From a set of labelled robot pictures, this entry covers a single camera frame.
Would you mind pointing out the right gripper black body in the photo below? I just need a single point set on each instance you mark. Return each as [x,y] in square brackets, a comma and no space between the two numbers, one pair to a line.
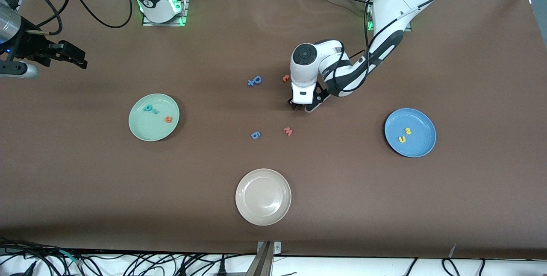
[30,46]

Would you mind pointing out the teal foam letter d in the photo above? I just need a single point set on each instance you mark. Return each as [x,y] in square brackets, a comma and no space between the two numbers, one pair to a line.
[148,108]

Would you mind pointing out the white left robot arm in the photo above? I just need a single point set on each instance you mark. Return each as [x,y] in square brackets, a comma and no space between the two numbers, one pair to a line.
[384,7]

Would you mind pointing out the pink foam letter w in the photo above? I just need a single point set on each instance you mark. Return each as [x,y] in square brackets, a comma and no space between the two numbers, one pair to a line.
[288,131]

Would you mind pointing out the blue foam letter p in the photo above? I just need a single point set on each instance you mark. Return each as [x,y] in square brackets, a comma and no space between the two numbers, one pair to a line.
[260,82]

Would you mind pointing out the blue foam letter g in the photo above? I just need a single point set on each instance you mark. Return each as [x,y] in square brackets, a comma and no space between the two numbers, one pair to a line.
[258,137]

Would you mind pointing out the beige plate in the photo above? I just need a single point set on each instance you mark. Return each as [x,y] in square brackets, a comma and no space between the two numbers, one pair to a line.
[263,197]

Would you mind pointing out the mint green plate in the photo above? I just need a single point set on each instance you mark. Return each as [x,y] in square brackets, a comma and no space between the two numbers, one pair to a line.
[147,128]

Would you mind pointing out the blue plate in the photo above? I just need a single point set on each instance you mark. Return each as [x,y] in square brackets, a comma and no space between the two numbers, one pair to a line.
[421,139]

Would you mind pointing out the brown table cover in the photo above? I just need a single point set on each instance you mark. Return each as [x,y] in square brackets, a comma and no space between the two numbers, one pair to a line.
[384,203]

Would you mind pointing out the black power plug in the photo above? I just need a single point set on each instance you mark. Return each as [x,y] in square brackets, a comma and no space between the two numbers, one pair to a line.
[222,268]

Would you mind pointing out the aluminium profile post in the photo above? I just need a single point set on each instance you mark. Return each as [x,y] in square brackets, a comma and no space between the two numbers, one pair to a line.
[263,263]

